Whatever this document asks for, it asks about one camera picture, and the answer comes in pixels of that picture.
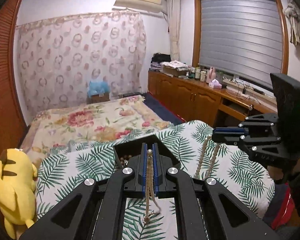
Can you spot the yellow Pikachu plush toy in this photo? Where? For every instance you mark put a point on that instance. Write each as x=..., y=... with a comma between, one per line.
x=17, y=187

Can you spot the palm leaf print cloth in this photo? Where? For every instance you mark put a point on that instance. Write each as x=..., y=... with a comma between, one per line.
x=66, y=166

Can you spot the wooden sideboard cabinet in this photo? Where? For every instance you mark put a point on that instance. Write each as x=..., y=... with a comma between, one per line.
x=195, y=100

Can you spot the black jewelry box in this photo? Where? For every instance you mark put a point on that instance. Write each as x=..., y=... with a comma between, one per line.
x=126, y=150

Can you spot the dark blue bedsheet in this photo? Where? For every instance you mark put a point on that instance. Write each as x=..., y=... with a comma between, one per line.
x=161, y=110

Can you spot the floral bed blanket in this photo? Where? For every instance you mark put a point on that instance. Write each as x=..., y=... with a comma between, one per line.
x=58, y=129

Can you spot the pink tissue box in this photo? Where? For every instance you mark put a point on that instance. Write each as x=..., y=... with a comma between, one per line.
x=214, y=84

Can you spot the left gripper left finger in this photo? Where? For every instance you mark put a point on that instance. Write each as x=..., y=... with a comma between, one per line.
x=136, y=186

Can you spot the brown cardboard box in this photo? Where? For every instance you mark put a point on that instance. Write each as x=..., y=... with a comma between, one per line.
x=98, y=98

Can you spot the wooden louvered wardrobe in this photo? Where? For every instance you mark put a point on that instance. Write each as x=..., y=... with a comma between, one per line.
x=12, y=123

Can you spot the pile of folded clothes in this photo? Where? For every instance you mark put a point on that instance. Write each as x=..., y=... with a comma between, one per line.
x=156, y=61

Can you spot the grey window blind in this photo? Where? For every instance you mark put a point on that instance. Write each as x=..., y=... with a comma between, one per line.
x=242, y=37

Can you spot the wooden window frame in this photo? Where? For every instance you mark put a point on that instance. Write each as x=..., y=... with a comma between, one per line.
x=197, y=35

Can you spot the bottles on cabinet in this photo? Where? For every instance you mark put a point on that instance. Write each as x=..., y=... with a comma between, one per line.
x=197, y=73

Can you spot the black camera module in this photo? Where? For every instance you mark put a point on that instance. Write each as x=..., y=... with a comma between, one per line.
x=287, y=93

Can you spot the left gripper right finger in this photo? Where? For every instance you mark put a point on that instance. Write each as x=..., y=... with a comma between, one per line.
x=163, y=159

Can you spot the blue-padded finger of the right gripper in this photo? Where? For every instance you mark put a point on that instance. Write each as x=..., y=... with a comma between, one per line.
x=228, y=135

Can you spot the blue bag on box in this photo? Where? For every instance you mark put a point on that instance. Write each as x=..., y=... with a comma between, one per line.
x=97, y=88

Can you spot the circle pattern sheer curtain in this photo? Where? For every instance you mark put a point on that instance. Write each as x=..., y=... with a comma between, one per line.
x=58, y=58

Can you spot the beige side curtain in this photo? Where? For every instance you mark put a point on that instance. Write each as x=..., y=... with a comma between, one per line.
x=173, y=15

